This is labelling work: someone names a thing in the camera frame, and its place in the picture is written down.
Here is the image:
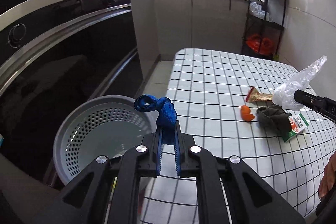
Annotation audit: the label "right hand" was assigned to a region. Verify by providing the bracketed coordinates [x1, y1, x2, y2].
[318, 153, 336, 199]

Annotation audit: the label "dark grey rag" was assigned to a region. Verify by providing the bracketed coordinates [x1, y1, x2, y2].
[256, 105, 291, 134]

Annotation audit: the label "clear bag on shelf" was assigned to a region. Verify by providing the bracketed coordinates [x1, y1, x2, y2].
[249, 2, 273, 22]

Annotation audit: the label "white black checkered tablecloth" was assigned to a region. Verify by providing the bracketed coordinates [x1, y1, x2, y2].
[145, 49, 335, 223]

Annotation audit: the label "clear plastic bag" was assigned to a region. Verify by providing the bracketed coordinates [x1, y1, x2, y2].
[272, 55, 327, 111]

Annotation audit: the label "grey kitchen cabinets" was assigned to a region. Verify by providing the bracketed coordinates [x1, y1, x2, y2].
[130, 0, 248, 78]

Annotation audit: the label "orange peel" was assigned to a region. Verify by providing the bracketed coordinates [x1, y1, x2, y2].
[240, 105, 255, 122]

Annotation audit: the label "white green milk carton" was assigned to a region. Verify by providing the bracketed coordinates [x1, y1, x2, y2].
[282, 113, 309, 143]

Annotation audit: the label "red snack wrapper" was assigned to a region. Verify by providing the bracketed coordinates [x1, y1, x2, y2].
[245, 87, 273, 103]

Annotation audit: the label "black metal shelf rack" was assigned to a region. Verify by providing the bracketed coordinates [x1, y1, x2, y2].
[241, 0, 287, 61]

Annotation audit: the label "red plastic bag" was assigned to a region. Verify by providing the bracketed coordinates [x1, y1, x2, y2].
[246, 34, 275, 56]

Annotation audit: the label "blue rubber glove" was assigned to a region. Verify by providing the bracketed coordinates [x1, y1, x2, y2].
[134, 94, 177, 145]

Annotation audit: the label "black built-in oven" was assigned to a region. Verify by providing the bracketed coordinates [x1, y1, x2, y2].
[1, 0, 143, 185]

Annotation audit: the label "grey perforated trash basket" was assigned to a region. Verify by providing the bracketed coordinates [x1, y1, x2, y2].
[53, 95, 156, 184]

